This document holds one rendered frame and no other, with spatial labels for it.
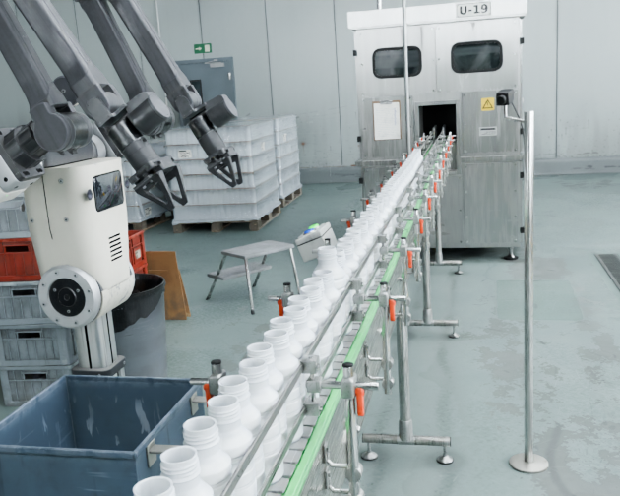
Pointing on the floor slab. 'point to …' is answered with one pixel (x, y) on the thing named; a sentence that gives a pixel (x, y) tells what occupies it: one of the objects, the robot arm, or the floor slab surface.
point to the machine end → (450, 108)
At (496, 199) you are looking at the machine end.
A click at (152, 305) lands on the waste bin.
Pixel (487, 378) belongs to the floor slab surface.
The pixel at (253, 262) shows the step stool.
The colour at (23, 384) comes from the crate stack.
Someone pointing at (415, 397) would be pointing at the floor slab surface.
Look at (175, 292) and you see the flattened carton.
